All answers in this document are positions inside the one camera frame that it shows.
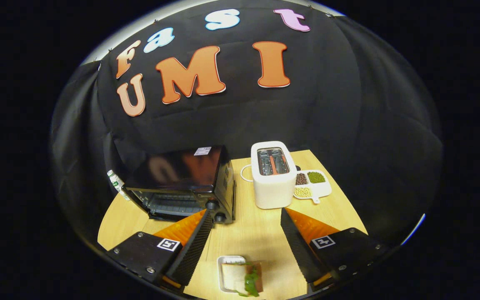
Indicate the white pop-up toaster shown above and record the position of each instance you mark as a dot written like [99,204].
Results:
[271,191]

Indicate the lettuce sandwich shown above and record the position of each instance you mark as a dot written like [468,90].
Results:
[233,275]

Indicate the white bottle green label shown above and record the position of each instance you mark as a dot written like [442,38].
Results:
[115,181]

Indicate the black toaster oven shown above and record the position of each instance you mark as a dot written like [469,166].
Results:
[181,166]

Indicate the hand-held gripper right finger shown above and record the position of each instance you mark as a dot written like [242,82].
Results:
[300,250]

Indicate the white divided bean dish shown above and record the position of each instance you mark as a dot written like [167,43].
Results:
[325,189]

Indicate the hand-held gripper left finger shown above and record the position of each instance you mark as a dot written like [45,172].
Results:
[196,246]

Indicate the white rectangular plate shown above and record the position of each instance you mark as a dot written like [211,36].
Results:
[220,275]

